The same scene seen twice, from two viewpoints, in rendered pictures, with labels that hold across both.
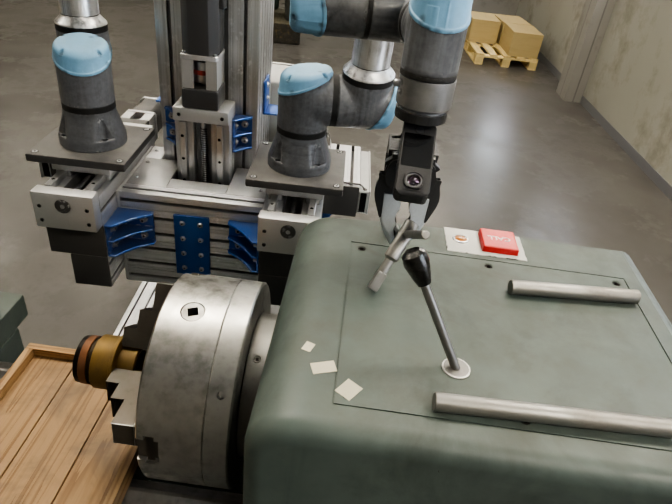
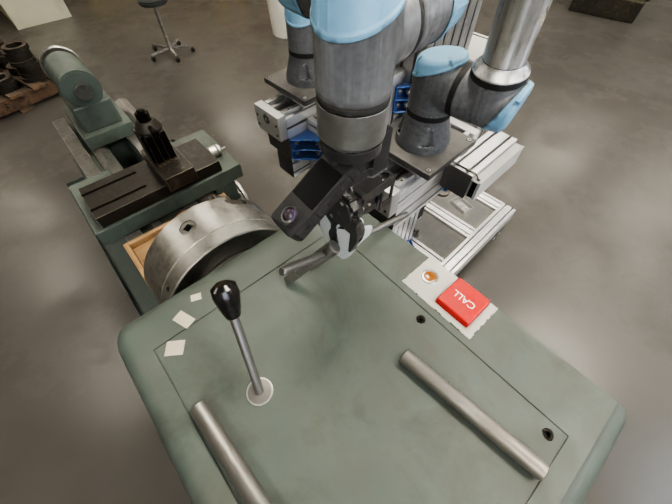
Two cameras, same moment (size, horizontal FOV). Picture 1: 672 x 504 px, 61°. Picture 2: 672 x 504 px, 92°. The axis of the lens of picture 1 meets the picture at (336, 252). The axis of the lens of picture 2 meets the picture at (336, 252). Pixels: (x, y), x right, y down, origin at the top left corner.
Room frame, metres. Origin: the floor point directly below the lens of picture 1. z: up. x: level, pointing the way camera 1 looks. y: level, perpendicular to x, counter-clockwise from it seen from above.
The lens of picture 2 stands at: (0.53, -0.31, 1.72)
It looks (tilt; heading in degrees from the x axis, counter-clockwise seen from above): 54 degrees down; 48
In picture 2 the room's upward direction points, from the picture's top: straight up
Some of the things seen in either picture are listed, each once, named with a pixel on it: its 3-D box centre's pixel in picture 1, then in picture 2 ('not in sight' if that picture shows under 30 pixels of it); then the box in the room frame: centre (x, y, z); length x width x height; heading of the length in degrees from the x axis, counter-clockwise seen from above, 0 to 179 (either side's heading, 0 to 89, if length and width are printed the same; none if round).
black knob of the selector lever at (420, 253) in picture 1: (416, 265); (228, 298); (0.55, -0.10, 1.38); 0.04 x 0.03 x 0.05; 89
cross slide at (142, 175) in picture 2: not in sight; (153, 179); (0.64, 0.77, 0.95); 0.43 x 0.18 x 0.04; 179
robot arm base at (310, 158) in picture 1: (300, 144); (425, 123); (1.25, 0.12, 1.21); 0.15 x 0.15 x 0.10
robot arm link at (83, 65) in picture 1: (84, 69); (305, 21); (1.24, 0.61, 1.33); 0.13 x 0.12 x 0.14; 23
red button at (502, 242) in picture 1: (497, 243); (462, 302); (0.83, -0.27, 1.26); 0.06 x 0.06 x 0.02; 89
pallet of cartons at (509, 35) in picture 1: (498, 38); not in sight; (7.61, -1.71, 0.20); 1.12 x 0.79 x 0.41; 1
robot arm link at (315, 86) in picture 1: (307, 96); (438, 80); (1.25, 0.11, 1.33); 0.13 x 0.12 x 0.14; 98
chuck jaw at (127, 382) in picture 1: (135, 410); not in sight; (0.53, 0.26, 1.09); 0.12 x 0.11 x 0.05; 179
